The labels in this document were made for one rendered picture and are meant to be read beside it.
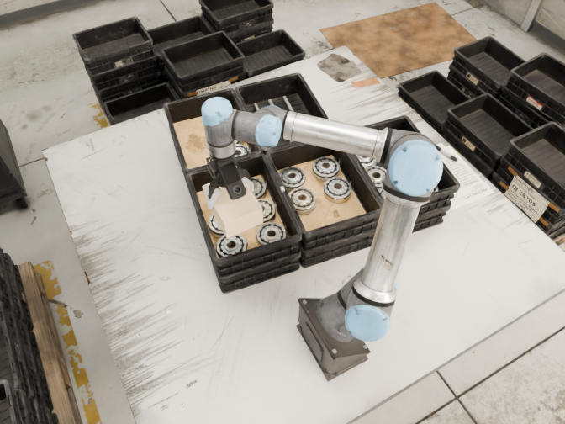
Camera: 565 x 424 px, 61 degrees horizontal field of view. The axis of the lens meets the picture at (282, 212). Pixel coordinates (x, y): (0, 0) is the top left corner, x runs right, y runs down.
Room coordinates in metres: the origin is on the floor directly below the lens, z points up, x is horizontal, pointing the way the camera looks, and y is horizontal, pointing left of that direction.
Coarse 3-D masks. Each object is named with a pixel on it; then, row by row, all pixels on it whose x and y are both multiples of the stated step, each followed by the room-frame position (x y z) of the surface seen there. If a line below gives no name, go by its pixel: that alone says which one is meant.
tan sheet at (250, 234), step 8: (256, 176) 1.21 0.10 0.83; (200, 192) 1.13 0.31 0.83; (200, 200) 1.09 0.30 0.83; (208, 208) 1.05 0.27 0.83; (208, 216) 1.01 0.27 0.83; (208, 224) 0.98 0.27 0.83; (280, 224) 0.98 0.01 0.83; (248, 232) 0.94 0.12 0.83; (216, 240) 0.91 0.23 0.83; (248, 240) 0.91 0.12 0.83; (248, 248) 0.88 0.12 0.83
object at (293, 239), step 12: (252, 156) 1.21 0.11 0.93; (264, 156) 1.21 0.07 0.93; (204, 168) 1.16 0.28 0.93; (276, 180) 1.10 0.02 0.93; (192, 192) 1.05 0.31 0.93; (288, 204) 0.99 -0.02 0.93; (204, 228) 0.89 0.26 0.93; (288, 240) 0.85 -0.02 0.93; (300, 240) 0.86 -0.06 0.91; (240, 252) 0.80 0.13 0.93; (252, 252) 0.80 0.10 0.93; (216, 264) 0.77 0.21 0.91
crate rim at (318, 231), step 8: (296, 144) 1.28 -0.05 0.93; (304, 144) 1.28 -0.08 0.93; (272, 152) 1.23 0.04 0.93; (352, 160) 1.20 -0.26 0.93; (272, 168) 1.15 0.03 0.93; (360, 176) 1.12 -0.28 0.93; (280, 184) 1.08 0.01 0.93; (368, 184) 1.08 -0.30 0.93; (288, 200) 1.01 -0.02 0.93; (376, 200) 1.01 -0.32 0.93; (296, 216) 0.94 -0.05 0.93; (360, 216) 0.94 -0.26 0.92; (368, 216) 0.94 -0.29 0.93; (376, 216) 0.95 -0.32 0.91; (336, 224) 0.91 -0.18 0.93; (344, 224) 0.91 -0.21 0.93; (352, 224) 0.92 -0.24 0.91; (304, 232) 0.88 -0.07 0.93; (312, 232) 0.88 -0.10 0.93; (320, 232) 0.88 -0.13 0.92
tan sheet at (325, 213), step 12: (300, 168) 1.24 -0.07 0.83; (312, 180) 1.18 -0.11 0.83; (288, 192) 1.13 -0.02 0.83; (324, 204) 1.07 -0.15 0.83; (336, 204) 1.07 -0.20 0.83; (348, 204) 1.07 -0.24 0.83; (360, 204) 1.07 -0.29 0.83; (300, 216) 1.01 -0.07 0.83; (312, 216) 1.01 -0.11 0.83; (324, 216) 1.01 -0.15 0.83; (336, 216) 1.01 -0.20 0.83; (348, 216) 1.01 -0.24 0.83; (312, 228) 0.96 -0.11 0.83
